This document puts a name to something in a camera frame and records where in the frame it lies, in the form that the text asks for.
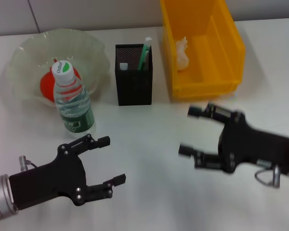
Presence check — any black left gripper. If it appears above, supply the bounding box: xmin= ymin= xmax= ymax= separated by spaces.
xmin=9 ymin=134 xmax=127 ymax=210

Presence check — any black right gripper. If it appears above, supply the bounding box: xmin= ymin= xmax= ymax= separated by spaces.
xmin=178 ymin=103 xmax=289 ymax=177

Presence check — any clear green-label water bottle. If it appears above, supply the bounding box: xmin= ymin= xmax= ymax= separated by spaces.
xmin=50 ymin=60 xmax=96 ymax=140

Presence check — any white paper ball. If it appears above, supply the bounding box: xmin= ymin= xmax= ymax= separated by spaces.
xmin=175 ymin=37 xmax=190 ymax=71

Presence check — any orange toy fruit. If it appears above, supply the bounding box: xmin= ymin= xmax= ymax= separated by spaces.
xmin=40 ymin=57 xmax=82 ymax=103

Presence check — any mint green utility knife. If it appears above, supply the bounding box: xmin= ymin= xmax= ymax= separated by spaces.
xmin=137 ymin=37 xmax=153 ymax=72

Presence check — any black mesh pen holder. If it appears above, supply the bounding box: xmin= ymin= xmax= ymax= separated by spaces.
xmin=115 ymin=43 xmax=153 ymax=106

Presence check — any wavy green glass fruit plate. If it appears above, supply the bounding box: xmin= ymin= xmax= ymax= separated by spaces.
xmin=5 ymin=28 xmax=111 ymax=107

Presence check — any yellow plastic bin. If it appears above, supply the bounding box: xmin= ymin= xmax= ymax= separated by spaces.
xmin=159 ymin=0 xmax=246 ymax=99

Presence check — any left gripper cable with plug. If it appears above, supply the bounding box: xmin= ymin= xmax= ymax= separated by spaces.
xmin=18 ymin=155 xmax=39 ymax=172

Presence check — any gripper cable with plug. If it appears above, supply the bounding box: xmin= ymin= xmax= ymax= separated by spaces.
xmin=18 ymin=155 xmax=39 ymax=172
xmin=254 ymin=165 xmax=283 ymax=190

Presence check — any right gripper cable with plug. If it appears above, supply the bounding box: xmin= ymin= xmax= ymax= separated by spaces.
xmin=254 ymin=165 xmax=283 ymax=190

